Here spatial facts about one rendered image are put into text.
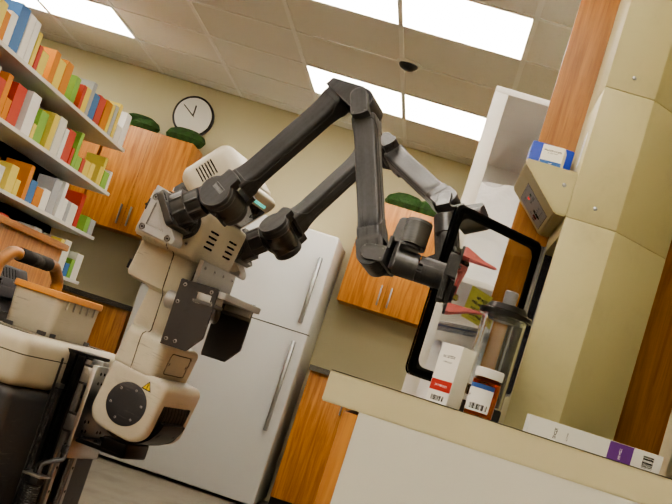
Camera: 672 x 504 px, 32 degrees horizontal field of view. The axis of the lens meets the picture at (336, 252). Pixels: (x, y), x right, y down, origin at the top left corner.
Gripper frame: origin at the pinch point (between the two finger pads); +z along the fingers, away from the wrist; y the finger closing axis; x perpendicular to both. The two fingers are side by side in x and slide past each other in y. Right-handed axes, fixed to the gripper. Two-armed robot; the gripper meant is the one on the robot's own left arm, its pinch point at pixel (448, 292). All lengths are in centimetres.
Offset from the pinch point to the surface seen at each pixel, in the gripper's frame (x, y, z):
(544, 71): -204, 109, -214
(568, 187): 1.6, -36.2, -12.9
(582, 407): -13.5, -24.9, 30.2
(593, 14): -21, -33, -73
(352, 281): -306, 345, -211
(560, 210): 1.7, -33.7, -8.2
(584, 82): -23, -27, -56
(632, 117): -5, -50, -27
